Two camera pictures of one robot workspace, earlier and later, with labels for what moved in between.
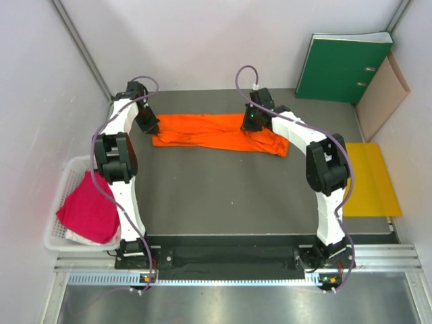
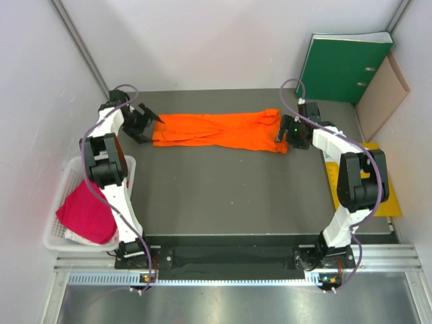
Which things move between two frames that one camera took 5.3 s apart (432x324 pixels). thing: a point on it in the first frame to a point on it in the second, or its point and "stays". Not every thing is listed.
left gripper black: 151,127 to 139,138
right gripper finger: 252,128 to 287,121
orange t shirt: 218,131 stays
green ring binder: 339,67 stays
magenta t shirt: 91,208 stays
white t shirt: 71,235 stays
